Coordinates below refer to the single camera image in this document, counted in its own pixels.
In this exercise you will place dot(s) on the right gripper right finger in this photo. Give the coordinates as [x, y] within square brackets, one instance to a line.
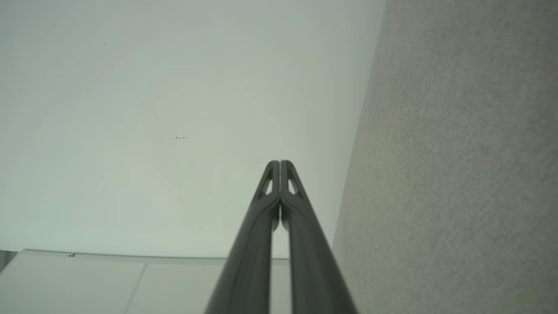
[314, 266]

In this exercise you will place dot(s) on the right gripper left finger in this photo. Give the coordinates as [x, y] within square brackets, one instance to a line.
[248, 261]

